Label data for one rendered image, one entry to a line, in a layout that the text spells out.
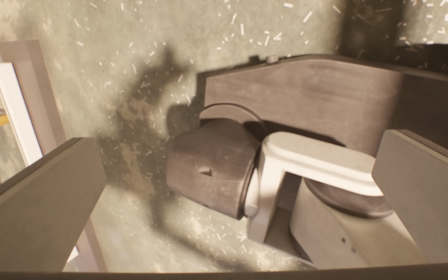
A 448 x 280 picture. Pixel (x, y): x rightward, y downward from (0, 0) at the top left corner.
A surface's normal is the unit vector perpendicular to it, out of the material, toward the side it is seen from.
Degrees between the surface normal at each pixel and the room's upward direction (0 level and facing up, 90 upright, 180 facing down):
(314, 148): 90
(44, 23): 0
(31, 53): 90
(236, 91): 0
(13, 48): 0
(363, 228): 90
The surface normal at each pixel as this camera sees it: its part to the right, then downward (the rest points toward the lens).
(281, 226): 0.10, -0.89
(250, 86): -0.41, 0.37
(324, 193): -0.54, -0.52
